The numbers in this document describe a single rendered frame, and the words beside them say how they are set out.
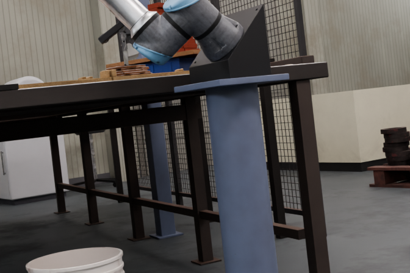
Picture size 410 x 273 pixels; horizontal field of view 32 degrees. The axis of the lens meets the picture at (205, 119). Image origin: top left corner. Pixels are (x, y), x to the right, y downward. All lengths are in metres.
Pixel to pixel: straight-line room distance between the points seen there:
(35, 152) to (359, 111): 3.39
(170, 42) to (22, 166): 5.63
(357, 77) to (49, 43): 5.15
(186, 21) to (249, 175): 0.52
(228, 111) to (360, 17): 9.71
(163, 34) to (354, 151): 5.09
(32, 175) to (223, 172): 5.64
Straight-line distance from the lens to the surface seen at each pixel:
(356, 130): 7.10
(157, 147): 4.54
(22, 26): 8.78
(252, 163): 2.24
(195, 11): 2.21
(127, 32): 2.69
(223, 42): 2.24
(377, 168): 5.88
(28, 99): 2.31
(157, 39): 2.21
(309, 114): 2.74
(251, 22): 2.29
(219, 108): 2.24
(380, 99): 7.33
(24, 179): 7.76
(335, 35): 11.44
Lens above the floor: 0.79
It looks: 1 degrees down
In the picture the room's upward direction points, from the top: 6 degrees counter-clockwise
